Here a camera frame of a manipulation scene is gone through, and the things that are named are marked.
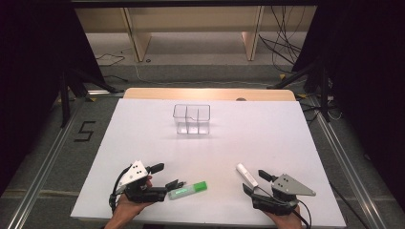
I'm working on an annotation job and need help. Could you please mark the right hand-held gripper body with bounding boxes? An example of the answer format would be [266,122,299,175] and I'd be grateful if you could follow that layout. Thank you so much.
[250,173,317,217]

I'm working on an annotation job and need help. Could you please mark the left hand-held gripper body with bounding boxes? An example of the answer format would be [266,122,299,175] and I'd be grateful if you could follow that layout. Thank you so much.
[114,159,168,204]

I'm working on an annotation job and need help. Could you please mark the green marker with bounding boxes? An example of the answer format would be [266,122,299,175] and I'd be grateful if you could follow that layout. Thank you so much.
[167,180,209,201]

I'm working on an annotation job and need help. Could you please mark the white marker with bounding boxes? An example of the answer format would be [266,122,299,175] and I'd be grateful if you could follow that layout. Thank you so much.
[235,162,260,189]

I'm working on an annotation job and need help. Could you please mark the clear plastic organizer container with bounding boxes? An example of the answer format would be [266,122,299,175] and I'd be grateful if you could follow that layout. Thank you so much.
[172,103,212,136]

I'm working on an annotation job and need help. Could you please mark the person's right hand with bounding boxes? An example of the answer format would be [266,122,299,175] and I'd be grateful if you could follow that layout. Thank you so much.
[265,204,304,229]

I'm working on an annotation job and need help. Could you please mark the person's left hand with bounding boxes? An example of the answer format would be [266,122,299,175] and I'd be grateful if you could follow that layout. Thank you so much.
[109,192,154,223]

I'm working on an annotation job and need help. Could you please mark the white table sheet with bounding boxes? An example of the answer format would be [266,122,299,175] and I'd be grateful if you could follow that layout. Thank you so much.
[70,97,348,229]

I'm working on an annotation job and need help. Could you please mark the light wooden table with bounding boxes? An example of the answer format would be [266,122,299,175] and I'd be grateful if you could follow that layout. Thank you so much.
[122,87,297,103]

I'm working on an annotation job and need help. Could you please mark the short silver bar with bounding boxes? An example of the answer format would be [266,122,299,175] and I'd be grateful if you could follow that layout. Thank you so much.
[87,89,126,97]

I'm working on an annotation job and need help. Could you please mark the black stand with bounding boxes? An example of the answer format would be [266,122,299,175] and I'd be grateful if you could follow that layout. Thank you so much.
[57,67,126,129]
[266,56,332,124]

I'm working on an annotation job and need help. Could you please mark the black curtain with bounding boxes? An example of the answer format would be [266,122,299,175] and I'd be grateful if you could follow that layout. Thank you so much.
[0,0,107,196]
[291,0,405,209]

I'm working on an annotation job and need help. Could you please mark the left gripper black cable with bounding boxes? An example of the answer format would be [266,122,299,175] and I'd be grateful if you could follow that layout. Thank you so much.
[108,165,132,214]

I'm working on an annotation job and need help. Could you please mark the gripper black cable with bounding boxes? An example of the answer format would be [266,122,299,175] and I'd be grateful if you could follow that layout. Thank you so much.
[108,165,132,214]
[295,198,313,229]

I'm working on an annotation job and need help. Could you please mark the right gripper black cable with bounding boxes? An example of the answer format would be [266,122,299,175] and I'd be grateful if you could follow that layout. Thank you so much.
[295,198,313,229]

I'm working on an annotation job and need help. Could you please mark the metal floor rail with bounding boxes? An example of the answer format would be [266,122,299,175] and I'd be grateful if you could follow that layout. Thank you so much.
[5,97,89,229]
[305,94,389,229]

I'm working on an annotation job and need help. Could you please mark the thin black floor cable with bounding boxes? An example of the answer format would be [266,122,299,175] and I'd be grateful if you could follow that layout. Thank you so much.
[95,52,127,68]

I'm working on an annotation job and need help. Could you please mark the light wooden desk frame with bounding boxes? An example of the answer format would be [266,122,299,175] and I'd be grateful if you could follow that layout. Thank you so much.
[75,5,318,63]

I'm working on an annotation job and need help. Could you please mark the bundle of black cables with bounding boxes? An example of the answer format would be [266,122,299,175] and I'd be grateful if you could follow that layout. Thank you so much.
[257,5,308,74]

